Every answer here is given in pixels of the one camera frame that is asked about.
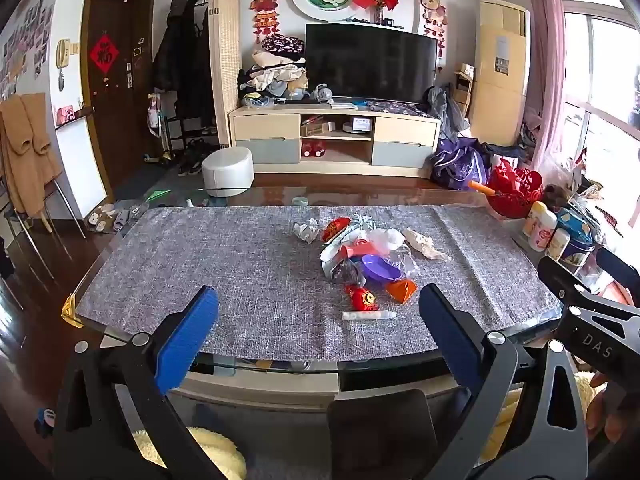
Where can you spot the wall of photos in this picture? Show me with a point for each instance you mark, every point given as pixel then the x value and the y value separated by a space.
pixel 25 45

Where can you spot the white printed wrapper packet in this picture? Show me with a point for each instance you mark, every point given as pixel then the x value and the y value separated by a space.
pixel 332 260

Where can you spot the red snack wrapper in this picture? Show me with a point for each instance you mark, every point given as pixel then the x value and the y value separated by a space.
pixel 336 229

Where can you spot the black chair back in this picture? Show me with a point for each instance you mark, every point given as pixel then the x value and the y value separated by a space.
pixel 385 435

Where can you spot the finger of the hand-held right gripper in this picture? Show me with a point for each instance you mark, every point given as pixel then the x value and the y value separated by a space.
pixel 562 277

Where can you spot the beige television cabinet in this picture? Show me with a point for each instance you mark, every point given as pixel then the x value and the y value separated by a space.
pixel 265 127

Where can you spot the group of dark shoes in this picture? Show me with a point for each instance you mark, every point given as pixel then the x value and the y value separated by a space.
pixel 197 157

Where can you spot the tan coat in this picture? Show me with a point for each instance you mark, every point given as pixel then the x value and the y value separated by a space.
pixel 27 155

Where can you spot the clear plastic bag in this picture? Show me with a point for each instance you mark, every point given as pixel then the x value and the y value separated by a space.
pixel 382 237

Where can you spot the window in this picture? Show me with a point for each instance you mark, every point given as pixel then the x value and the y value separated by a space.
pixel 607 60

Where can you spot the yellow fluffy cushion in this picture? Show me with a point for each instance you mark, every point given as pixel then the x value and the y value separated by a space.
pixel 215 452

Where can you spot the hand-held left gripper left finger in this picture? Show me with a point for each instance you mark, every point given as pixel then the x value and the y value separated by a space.
pixel 189 337

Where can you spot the red diamond door decoration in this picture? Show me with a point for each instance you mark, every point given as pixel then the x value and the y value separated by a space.
pixel 104 55

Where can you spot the white bottle yellow cap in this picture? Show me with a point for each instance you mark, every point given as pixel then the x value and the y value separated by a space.
pixel 534 217

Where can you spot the metal folding chair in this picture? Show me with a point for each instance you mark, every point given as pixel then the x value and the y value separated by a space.
pixel 65 200

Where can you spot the orange triangular wrapper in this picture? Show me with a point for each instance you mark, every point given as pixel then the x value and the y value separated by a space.
pixel 402 291

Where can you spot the red openwork basket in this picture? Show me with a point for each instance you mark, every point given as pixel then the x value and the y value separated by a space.
pixel 517 190

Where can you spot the white small device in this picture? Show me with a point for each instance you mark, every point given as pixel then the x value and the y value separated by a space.
pixel 361 124

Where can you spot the person's right hand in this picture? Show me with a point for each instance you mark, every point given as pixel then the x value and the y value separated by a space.
pixel 617 420

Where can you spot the pink hanging ornament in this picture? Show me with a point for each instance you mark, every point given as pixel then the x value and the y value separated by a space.
pixel 434 15

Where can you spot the grey woven table mat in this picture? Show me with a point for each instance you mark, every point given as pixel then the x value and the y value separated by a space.
pixel 225 270

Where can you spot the purple plastic bowl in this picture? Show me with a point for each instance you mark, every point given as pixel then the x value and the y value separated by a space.
pixel 380 266

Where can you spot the beige folding screen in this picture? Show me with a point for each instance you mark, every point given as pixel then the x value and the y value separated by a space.
pixel 225 60

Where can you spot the blue round tin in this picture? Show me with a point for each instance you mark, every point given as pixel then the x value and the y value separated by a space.
pixel 577 245

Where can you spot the grey garment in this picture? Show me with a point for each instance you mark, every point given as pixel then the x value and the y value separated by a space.
pixel 442 110

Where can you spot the group of slippers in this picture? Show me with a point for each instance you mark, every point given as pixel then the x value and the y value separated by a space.
pixel 117 217

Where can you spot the beige wall intercom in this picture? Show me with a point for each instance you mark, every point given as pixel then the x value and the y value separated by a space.
pixel 62 55

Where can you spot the red round toy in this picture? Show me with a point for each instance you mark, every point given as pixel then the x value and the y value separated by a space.
pixel 364 299

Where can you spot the beige standing air conditioner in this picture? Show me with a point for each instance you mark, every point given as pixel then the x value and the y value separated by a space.
pixel 500 70

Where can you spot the vase with red flags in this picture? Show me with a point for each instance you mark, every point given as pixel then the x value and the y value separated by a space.
pixel 377 0

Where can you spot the pink curtain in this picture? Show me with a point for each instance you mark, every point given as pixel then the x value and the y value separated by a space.
pixel 545 60

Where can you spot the pile of clothes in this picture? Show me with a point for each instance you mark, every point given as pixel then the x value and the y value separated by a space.
pixel 277 70

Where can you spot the pink ribbed cone cup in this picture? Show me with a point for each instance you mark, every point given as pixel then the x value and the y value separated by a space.
pixel 360 250

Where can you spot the crumpled brown paper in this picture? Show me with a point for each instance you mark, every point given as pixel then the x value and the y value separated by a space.
pixel 425 246

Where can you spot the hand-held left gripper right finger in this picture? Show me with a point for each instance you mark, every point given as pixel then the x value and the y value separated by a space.
pixel 445 330

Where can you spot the purple bag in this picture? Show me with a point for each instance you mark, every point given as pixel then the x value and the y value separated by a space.
pixel 457 165

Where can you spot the white round stool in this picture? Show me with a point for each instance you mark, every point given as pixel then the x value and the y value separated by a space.
pixel 227 170

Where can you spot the white plastic tube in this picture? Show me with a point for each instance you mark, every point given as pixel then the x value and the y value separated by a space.
pixel 367 315

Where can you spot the white cabinet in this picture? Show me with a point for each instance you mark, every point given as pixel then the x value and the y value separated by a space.
pixel 82 165

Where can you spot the black hanging coats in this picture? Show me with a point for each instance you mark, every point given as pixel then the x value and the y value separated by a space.
pixel 177 60

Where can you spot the red bottles pair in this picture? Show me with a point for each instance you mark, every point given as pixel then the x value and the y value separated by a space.
pixel 312 149

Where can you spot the red fish hanging ornament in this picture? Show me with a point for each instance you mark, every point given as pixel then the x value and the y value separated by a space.
pixel 265 5

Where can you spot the white bottle pink label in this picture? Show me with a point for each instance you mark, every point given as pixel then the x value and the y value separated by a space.
pixel 542 232

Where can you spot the orange tube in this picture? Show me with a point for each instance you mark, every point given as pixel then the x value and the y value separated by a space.
pixel 481 187

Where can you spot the brown wooden door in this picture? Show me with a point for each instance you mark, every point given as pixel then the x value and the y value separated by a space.
pixel 117 125

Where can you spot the white tote bag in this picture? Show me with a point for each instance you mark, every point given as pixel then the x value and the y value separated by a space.
pixel 154 117

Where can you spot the stacked cardboard boxes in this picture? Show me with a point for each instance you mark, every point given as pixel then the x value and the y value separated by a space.
pixel 464 87

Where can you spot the black television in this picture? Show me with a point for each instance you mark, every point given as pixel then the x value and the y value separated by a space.
pixel 370 60

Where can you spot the yellow table corner guard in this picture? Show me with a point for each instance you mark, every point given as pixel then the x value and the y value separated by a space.
pixel 71 312

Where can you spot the small white bottle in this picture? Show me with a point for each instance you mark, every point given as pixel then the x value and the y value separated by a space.
pixel 557 245

